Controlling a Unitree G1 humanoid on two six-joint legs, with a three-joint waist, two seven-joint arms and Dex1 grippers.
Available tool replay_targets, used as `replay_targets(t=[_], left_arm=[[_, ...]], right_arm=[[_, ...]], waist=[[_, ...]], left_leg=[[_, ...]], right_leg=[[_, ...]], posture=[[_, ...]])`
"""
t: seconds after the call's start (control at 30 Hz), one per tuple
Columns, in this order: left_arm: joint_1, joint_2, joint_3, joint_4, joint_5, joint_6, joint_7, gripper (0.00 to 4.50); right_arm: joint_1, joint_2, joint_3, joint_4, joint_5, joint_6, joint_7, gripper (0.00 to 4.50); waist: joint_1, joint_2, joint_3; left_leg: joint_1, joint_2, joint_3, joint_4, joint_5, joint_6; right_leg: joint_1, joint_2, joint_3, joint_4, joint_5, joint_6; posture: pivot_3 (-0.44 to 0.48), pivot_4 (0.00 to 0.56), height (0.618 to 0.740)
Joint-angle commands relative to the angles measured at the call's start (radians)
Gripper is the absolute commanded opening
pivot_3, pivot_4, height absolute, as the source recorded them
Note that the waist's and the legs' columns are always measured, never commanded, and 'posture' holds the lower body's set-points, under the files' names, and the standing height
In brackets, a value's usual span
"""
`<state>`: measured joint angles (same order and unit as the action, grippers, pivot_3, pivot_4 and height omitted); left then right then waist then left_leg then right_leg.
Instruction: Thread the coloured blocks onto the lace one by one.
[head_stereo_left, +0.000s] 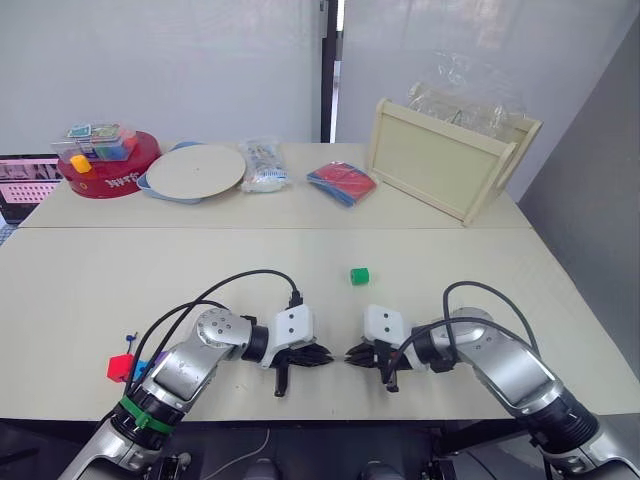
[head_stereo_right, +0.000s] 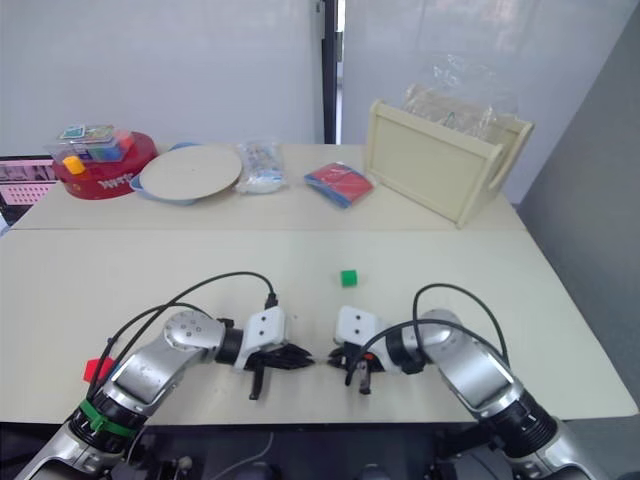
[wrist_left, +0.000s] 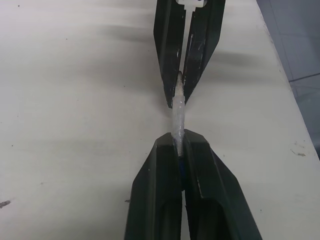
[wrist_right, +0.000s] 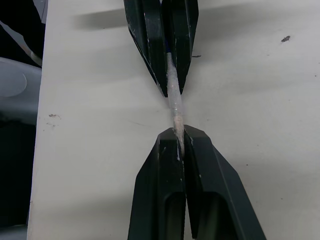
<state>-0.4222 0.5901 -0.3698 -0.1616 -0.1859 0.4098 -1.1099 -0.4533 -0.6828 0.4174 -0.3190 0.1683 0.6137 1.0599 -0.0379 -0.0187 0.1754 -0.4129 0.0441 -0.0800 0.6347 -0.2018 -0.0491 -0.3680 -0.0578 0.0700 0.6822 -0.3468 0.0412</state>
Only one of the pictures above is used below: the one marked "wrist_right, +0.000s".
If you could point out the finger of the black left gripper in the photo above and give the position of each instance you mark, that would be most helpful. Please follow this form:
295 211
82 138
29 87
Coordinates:
147 37
182 32

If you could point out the silver robot torso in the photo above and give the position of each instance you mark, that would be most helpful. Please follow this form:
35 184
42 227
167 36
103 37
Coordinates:
15 85

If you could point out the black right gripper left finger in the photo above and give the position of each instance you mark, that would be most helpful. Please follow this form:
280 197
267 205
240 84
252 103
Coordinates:
160 190

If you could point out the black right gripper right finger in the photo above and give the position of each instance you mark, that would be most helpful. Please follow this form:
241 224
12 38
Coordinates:
215 180

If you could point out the lace with clear plastic tip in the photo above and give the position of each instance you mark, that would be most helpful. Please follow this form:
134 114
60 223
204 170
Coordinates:
174 97

